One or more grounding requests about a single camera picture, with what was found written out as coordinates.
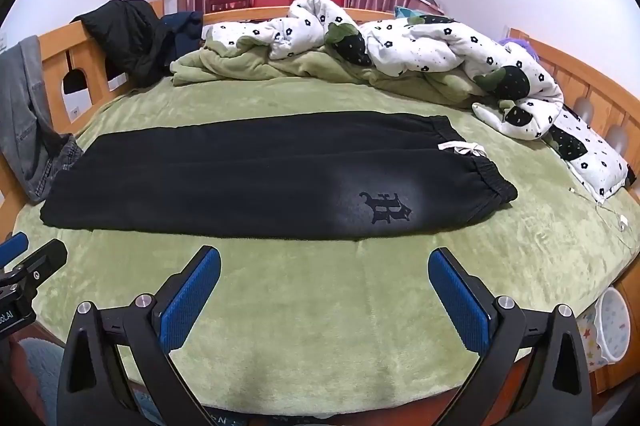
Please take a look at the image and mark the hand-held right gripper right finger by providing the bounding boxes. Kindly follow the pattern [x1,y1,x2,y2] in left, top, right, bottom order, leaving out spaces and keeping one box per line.
[427,247,593,426]

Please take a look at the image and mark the wooden bed frame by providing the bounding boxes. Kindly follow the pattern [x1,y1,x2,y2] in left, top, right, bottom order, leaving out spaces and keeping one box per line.
[0,0,640,407]

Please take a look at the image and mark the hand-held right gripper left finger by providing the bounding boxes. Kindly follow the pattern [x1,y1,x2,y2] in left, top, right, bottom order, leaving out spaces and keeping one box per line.
[56,245,223,426]

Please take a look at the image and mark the black pants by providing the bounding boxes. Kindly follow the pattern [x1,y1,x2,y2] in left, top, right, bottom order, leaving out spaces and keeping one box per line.
[40,111,519,241]

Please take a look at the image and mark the white charging cable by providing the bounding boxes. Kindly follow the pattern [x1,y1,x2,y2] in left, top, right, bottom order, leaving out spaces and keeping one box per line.
[567,188,640,253]

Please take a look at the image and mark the white star print bin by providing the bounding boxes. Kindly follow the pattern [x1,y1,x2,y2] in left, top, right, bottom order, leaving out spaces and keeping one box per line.
[575,288,633,373]

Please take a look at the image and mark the navy blue garment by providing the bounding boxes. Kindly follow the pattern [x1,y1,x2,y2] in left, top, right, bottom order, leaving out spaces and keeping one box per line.
[160,12,205,56]

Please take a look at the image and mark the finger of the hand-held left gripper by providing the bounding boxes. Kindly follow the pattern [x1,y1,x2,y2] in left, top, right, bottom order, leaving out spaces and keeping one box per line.
[0,239,69,304]
[0,233,29,265]

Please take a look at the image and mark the purple cloth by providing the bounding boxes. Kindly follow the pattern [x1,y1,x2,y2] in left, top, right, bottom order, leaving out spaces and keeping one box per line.
[497,34,539,57]

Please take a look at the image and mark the person's light blue fleece clothing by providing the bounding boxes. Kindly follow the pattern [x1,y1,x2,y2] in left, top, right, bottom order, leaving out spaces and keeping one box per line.
[19,337,67,412]

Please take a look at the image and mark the dark wooden chair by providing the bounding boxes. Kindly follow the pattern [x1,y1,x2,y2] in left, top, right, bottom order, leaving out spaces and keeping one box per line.
[207,0,253,13]

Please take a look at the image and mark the white floral pillow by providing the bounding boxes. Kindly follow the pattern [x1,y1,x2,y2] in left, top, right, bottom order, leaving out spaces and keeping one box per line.
[545,106,637,201]

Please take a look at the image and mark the white floral quilt green lining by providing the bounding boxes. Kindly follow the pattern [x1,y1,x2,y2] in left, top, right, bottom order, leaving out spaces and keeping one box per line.
[170,0,566,141]

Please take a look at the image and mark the black jacket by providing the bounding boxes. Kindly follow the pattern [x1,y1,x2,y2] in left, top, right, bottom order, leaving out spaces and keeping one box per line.
[72,0,176,87]

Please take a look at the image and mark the green fleece bed sheet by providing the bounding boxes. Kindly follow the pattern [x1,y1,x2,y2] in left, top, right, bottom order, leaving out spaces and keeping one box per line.
[10,78,640,417]

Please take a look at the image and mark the grey jeans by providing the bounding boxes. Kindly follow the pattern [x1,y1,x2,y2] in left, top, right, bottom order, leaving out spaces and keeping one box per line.
[0,34,84,205]

